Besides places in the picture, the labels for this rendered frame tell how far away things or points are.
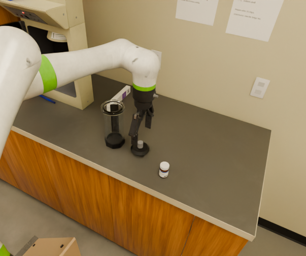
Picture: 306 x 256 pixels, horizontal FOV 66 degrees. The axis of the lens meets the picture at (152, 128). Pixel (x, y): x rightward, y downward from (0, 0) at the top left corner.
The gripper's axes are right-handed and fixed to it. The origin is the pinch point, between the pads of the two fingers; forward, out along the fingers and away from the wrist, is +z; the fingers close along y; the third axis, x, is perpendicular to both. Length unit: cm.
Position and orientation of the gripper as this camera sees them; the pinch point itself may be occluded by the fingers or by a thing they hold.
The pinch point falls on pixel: (141, 133)
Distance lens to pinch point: 110.3
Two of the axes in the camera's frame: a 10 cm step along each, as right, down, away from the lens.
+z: -0.7, 7.5, 6.5
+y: 4.3, -5.7, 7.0
